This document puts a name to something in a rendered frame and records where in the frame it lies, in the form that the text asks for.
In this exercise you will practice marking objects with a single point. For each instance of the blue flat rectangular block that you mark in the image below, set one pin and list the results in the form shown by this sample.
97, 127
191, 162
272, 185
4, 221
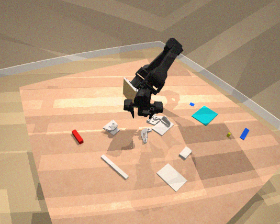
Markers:
244, 134

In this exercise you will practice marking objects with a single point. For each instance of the cyan flat square plate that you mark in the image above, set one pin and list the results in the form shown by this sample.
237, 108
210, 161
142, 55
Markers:
204, 115

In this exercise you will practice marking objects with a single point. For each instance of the red rectangular block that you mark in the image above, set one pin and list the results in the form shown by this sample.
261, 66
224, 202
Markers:
77, 137

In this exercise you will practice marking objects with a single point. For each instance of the white flat bar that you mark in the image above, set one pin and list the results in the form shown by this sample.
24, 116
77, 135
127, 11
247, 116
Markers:
115, 167

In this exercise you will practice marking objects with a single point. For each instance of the small white rectangular block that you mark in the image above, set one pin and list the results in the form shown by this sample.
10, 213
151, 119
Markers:
185, 153

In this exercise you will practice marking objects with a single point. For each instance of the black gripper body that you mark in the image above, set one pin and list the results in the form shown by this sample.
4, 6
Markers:
129, 105

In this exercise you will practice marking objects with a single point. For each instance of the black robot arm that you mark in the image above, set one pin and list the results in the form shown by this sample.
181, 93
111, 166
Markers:
154, 74

